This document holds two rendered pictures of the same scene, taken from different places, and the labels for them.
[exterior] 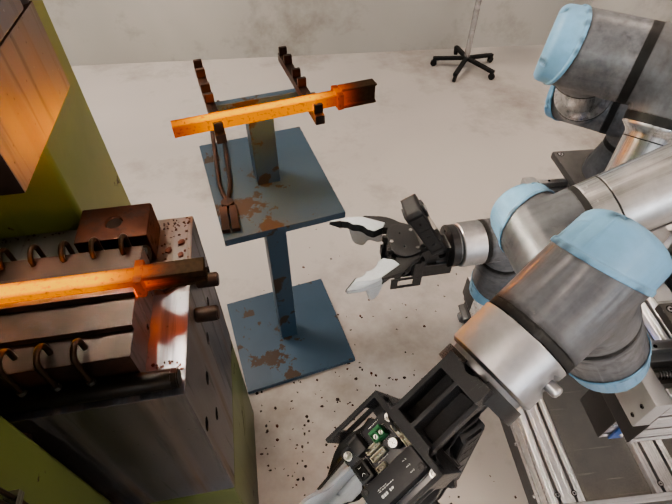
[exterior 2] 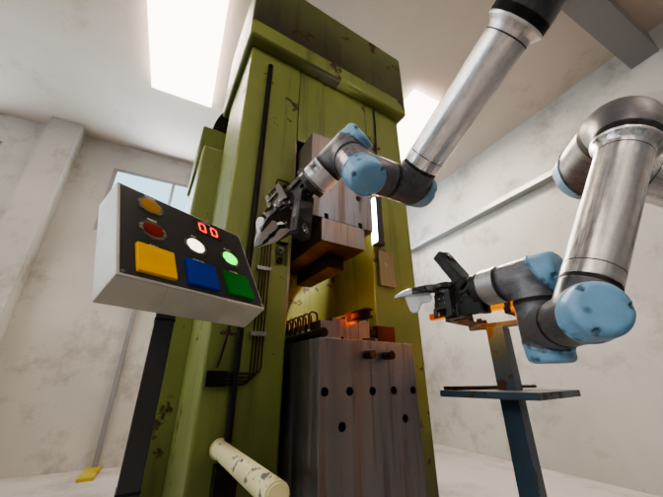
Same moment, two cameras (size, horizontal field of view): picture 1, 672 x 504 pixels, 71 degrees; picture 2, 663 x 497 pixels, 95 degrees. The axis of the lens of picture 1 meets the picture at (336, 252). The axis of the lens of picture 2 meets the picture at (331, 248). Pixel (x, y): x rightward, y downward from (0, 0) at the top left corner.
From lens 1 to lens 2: 1.01 m
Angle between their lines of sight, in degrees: 94
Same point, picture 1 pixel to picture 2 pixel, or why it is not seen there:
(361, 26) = not seen: outside the picture
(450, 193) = not seen: outside the picture
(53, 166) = (376, 314)
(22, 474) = (271, 341)
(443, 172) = not seen: outside the picture
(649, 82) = (584, 133)
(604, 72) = (569, 154)
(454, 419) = (296, 184)
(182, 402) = (318, 345)
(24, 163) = (327, 237)
